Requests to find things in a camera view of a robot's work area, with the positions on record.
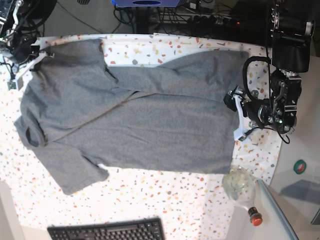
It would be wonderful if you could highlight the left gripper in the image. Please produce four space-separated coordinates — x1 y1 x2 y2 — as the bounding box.
223 91 263 125

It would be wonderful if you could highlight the black computer keyboard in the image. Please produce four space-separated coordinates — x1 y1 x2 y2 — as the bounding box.
47 218 166 240

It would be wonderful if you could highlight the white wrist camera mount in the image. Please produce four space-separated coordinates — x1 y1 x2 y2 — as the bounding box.
6 46 55 91
228 86 250 142

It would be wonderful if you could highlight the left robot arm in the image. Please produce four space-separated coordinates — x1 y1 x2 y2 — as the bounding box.
223 0 320 144

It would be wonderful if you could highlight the clear round glass bottle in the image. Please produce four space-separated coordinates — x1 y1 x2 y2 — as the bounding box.
222 167 263 227

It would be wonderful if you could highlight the green tape roll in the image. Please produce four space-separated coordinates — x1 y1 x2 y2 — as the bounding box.
293 159 307 175

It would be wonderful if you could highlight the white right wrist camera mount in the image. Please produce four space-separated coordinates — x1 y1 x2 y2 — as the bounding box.
6 46 55 91

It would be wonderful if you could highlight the blue box with oval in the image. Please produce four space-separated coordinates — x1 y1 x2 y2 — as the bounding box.
111 0 188 8

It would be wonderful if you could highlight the grey metal bar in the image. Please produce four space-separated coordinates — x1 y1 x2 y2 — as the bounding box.
252 180 299 240

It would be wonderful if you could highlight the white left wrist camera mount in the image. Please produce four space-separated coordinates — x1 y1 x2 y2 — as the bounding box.
228 86 250 142

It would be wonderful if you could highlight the grey t-shirt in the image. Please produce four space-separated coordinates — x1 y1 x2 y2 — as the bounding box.
14 39 248 195

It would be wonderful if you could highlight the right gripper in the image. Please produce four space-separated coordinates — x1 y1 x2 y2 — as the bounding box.
11 37 39 65

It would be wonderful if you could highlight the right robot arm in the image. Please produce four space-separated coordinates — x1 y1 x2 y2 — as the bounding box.
0 0 57 64

